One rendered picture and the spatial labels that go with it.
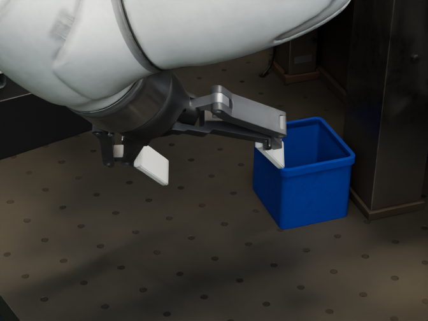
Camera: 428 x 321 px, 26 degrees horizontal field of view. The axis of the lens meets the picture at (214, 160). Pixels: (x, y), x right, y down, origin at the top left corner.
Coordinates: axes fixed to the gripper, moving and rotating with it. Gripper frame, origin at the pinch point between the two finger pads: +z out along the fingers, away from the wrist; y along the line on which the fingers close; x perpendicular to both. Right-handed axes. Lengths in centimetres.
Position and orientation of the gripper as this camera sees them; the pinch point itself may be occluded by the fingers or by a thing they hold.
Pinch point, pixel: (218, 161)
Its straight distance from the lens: 100.1
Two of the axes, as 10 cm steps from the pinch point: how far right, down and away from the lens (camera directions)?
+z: 3.9, 3.2, 8.6
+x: 0.1, 9.4, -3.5
